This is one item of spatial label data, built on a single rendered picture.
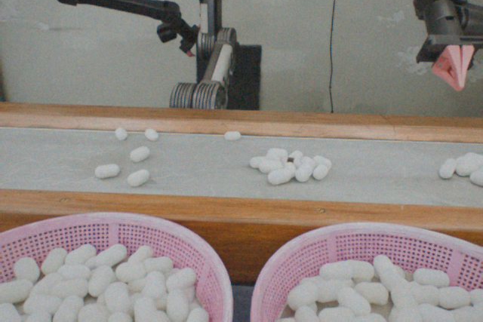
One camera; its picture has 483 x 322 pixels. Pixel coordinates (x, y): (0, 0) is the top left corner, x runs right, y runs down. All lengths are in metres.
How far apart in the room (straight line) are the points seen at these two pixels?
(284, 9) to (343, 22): 0.41
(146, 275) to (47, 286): 0.09
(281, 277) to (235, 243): 0.09
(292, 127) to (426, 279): 0.44
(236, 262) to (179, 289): 0.10
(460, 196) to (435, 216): 0.14
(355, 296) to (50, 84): 2.75
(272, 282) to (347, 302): 0.07
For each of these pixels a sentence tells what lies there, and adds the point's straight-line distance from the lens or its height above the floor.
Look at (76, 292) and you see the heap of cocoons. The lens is 0.39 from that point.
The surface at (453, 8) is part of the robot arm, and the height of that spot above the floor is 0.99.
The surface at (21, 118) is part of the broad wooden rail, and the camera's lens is 0.90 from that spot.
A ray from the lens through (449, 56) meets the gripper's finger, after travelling 0.78.
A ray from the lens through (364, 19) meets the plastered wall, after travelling 2.72.
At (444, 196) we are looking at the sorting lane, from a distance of 0.60.
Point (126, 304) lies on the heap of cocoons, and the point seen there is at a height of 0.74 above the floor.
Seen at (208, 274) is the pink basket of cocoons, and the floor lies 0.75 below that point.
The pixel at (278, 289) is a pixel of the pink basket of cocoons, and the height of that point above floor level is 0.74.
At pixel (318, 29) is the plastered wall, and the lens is 2.65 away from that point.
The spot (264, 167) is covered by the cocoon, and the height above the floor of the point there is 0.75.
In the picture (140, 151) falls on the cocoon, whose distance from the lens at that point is 0.63.
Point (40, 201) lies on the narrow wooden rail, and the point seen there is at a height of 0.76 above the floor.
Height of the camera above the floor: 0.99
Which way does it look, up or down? 20 degrees down
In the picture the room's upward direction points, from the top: 1 degrees clockwise
